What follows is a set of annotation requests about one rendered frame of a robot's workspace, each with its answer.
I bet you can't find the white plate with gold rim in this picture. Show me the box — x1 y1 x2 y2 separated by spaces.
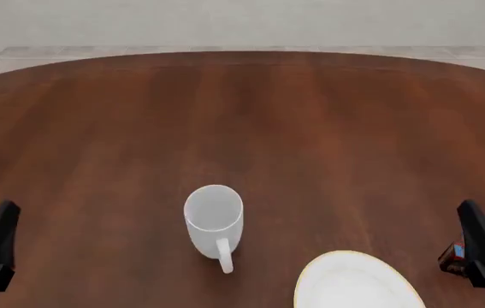
293 249 428 308

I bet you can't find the white mug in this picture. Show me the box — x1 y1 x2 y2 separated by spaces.
182 183 245 275

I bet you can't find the dark printed food box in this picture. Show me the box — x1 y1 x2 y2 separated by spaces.
437 234 469 275

